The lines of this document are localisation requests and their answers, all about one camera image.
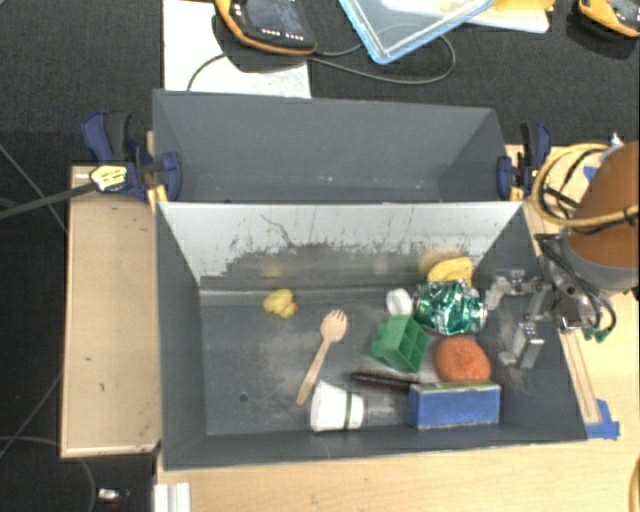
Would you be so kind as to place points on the yellow toy duck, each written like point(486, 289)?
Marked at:
point(280, 301)

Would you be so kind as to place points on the green plastic toy block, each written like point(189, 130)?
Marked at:
point(400, 342)

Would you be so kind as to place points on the pale wood flat board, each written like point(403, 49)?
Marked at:
point(110, 325)

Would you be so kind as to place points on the yellow sponge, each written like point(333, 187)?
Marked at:
point(451, 270)

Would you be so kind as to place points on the grey metal bin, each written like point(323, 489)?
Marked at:
point(260, 360)

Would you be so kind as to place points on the green foil packet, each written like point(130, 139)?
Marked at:
point(447, 307)

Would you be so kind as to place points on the dark ribbed rod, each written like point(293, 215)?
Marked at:
point(382, 377)

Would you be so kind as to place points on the white paper cup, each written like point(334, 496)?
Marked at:
point(332, 407)

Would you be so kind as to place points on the blue sponge with green top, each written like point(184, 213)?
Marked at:
point(452, 407)

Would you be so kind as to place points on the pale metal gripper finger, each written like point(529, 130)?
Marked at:
point(530, 340)
point(511, 282)

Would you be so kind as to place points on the pale wooden spork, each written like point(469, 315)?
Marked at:
point(334, 325)

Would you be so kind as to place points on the small white cap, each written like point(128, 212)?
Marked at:
point(398, 301)

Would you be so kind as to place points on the orange scrubber ball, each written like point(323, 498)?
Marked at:
point(461, 359)

